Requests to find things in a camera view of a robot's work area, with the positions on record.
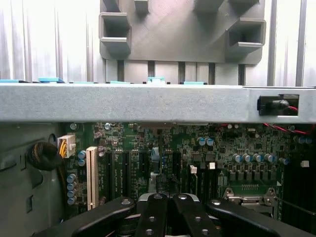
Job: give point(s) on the open black PC case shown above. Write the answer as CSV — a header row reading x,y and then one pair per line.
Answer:
x,y
123,103

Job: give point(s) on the grey plastic parts rack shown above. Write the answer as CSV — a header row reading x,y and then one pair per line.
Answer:
x,y
172,37

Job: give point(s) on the green motherboard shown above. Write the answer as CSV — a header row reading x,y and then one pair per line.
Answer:
x,y
247,148

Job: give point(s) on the black expansion slot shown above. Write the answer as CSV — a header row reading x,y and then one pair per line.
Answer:
x,y
110,175
126,172

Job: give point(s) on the white power connector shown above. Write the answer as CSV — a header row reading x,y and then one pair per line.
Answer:
x,y
67,145

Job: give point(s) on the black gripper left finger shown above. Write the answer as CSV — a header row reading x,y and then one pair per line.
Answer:
x,y
151,217

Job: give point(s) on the metal CPU socket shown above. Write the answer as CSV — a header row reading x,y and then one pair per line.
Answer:
x,y
249,200

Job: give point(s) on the cream expansion slot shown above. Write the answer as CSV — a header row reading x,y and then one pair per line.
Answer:
x,y
92,177

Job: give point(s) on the black intrusion switch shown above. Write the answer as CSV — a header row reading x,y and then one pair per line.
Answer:
x,y
274,105

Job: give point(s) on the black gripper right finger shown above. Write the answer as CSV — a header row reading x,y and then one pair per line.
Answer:
x,y
195,217

